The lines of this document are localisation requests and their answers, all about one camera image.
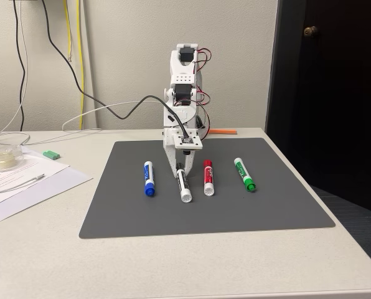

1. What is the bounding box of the printed white paper sheet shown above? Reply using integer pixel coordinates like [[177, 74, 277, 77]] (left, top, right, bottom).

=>
[[0, 146, 71, 196]]

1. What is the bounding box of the grey rubber mat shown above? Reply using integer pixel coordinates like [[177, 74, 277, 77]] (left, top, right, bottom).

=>
[[78, 137, 336, 240]]

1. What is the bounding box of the thick black camera cable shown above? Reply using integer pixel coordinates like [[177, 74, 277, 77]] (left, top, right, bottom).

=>
[[41, 0, 188, 141]]

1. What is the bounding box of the blue dry erase marker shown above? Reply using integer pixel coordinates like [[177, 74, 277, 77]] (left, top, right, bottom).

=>
[[143, 161, 156, 197]]

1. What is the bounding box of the thin black cable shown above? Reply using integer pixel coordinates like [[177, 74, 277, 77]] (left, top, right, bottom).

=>
[[12, 0, 27, 131]]

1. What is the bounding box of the short yellow cable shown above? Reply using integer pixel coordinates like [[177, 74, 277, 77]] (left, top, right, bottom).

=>
[[63, 0, 73, 62]]

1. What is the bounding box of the black dry erase marker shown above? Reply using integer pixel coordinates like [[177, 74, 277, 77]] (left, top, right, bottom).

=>
[[175, 162, 193, 204]]

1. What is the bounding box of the white cable with plug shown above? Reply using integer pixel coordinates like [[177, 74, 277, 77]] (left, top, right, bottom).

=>
[[0, 173, 45, 196]]

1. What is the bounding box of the long yellow cable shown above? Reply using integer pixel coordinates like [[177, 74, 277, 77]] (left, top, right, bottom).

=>
[[75, 0, 85, 130]]

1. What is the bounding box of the red dry erase marker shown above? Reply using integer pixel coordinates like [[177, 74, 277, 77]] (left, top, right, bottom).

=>
[[203, 159, 215, 197]]

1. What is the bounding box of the green dry erase marker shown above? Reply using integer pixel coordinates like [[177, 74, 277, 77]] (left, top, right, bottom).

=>
[[233, 157, 256, 192]]

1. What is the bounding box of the dark door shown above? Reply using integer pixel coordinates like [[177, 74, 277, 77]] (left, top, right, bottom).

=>
[[265, 0, 371, 216]]

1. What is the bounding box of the blank white paper sheet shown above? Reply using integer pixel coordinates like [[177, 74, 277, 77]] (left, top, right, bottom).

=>
[[0, 166, 93, 224]]

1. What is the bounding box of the long white cable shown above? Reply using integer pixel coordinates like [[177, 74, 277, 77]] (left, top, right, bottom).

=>
[[0, 99, 149, 147]]

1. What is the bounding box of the white gripper camera mount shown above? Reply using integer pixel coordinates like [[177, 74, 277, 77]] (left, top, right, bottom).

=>
[[172, 132, 204, 152]]

